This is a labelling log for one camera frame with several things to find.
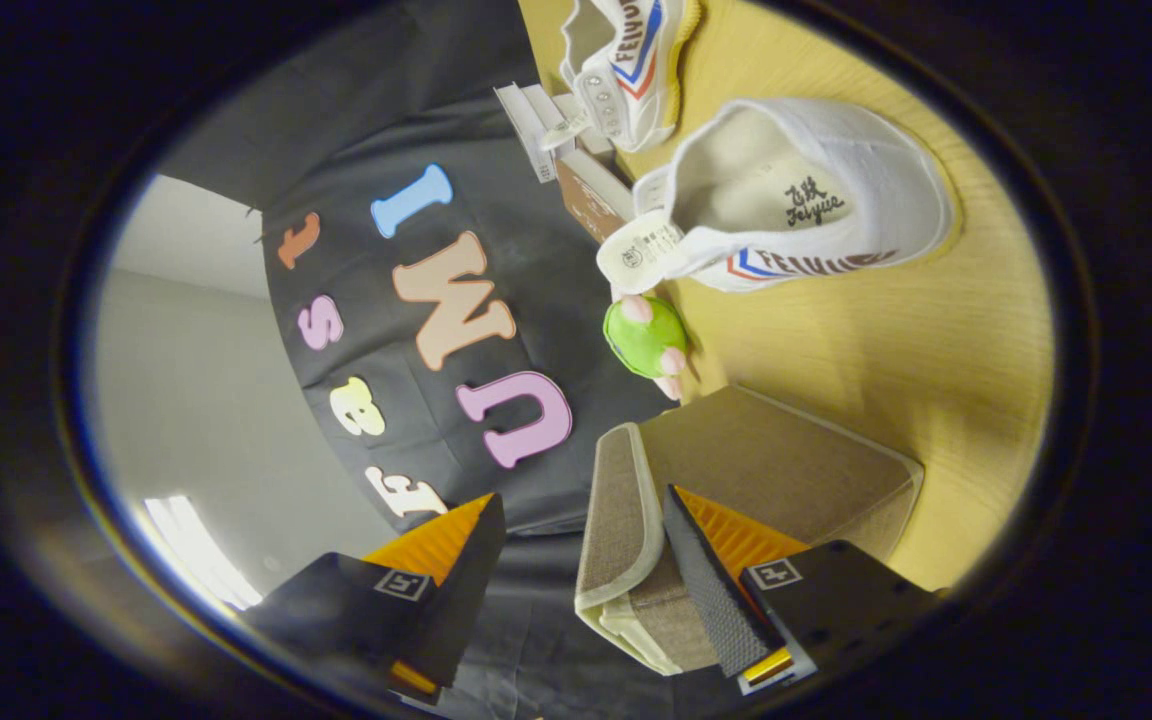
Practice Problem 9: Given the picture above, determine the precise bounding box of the brown cover book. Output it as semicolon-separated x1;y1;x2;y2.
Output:
556;148;637;244

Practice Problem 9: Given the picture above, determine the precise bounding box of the white canvas shoe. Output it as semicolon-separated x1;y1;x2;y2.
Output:
536;0;702;154
596;97;957;294

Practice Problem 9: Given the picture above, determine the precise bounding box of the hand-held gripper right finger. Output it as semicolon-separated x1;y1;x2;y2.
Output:
663;485;942;696

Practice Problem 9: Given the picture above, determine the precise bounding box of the thick white book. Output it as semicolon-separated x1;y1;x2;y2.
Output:
521;85;582;161

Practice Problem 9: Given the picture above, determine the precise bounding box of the ceiling light panel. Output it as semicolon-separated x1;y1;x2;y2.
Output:
143;495;264;611

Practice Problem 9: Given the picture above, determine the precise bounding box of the green and pink plush toy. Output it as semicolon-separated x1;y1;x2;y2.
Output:
603;294;694;401

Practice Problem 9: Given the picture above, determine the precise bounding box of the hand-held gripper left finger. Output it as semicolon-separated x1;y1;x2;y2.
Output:
241;492;507;701

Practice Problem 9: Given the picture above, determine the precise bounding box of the white book with dark cover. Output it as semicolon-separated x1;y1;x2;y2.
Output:
494;83;559;184

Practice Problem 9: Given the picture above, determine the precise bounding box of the beige fabric storage box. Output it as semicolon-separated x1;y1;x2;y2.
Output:
574;385;925;676

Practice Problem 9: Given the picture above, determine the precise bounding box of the black backdrop cloth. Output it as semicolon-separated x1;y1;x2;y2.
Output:
158;0;737;719

